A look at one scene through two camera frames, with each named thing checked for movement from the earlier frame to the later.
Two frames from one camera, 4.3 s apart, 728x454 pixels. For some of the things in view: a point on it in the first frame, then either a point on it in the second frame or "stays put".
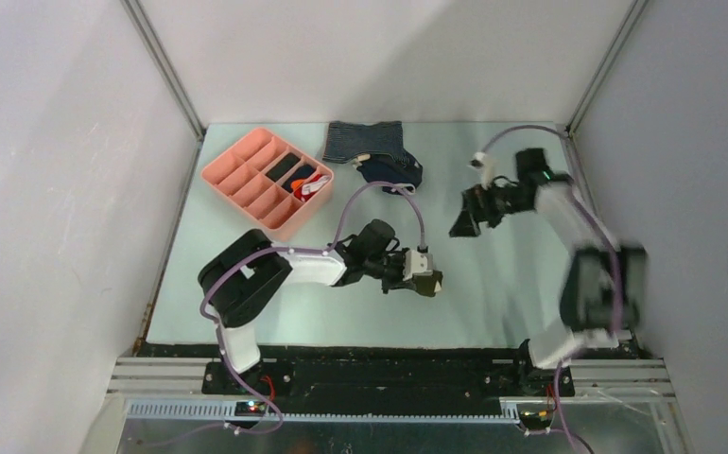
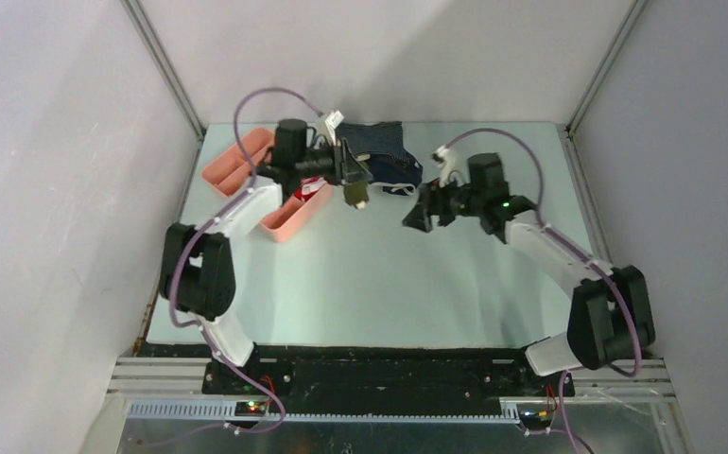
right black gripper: (476, 211) to (420, 217)
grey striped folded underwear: (343, 142) stays put
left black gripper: (397, 282) to (352, 170)
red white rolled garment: (304, 190) stays put
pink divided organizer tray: (238, 175) stays put
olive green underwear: (424, 282) to (355, 192)
